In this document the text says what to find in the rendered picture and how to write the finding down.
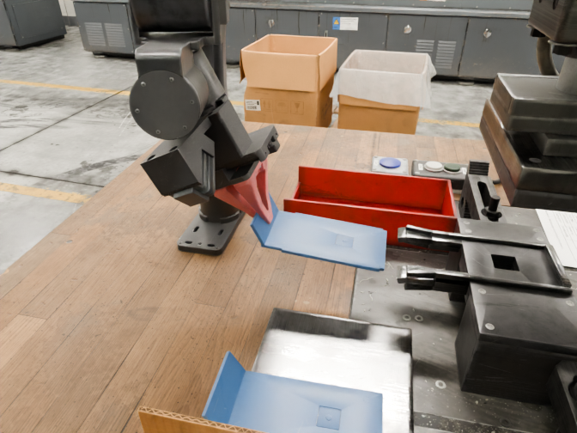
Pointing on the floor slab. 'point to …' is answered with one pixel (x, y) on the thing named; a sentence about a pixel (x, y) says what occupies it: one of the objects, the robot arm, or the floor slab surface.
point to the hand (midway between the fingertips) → (265, 216)
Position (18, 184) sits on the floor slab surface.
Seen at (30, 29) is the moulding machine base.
